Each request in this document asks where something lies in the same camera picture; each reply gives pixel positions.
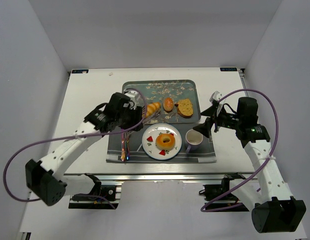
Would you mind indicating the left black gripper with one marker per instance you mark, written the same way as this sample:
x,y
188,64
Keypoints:
x,y
138,115

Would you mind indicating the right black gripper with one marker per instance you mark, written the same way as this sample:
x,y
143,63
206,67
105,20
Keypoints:
x,y
212,120

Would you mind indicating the striped croissant bread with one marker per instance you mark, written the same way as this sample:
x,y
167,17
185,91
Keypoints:
x,y
152,108

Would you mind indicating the round shell-shaped bun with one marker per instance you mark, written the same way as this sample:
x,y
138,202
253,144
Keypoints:
x,y
168,104

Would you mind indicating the glazed bagel bread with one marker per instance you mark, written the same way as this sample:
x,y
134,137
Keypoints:
x,y
165,141

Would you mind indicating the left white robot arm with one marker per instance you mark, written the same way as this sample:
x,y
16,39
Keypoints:
x,y
45,177

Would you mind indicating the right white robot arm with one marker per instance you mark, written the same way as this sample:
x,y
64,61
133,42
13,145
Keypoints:
x,y
273,208

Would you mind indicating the seeded bread slice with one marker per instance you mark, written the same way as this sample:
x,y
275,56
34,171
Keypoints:
x,y
185,108

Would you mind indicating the iridescent fork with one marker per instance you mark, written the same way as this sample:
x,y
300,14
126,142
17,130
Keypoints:
x,y
128,147

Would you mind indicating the lilac ceramic mug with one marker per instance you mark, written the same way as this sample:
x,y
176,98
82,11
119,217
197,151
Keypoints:
x,y
193,139

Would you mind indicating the grey striped placemat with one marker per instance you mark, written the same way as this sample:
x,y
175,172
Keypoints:
x,y
204,154

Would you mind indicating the iridescent knife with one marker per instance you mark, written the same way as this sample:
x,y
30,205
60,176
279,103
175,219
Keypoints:
x,y
124,147

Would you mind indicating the white watermelon pattern plate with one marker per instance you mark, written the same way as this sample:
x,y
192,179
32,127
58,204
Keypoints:
x,y
149,141

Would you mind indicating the floral blue serving tray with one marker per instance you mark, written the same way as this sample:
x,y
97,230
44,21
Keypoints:
x,y
179,90

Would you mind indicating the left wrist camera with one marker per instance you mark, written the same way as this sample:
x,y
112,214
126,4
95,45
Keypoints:
x,y
133,95

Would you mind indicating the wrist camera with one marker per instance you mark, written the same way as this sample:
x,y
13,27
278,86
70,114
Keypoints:
x,y
216,102
133,95

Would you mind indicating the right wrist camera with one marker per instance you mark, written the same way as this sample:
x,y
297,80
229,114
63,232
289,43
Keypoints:
x,y
216,102

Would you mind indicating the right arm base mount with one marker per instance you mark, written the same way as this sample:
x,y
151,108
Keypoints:
x,y
228,203

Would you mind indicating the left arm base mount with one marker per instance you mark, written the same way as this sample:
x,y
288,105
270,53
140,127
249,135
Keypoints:
x,y
88,192

